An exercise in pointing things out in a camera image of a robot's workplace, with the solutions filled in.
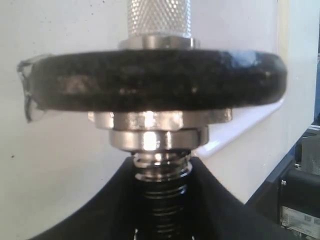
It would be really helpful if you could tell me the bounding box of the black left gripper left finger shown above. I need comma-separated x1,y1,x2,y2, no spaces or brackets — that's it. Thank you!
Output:
29,157,141,240

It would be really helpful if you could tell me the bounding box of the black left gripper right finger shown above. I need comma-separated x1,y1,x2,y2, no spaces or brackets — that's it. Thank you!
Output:
186,157,320,240

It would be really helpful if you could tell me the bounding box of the chrome threaded dumbbell bar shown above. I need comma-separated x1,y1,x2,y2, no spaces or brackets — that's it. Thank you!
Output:
120,0,197,231

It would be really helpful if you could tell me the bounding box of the black equipment box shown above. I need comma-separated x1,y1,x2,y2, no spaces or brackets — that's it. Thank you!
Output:
278,134,320,232

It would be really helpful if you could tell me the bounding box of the chrome star lock nut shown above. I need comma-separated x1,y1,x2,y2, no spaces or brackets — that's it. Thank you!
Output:
88,108,233,152

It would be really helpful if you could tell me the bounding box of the near black weight plate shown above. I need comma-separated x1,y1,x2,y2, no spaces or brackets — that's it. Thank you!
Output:
17,49,287,112

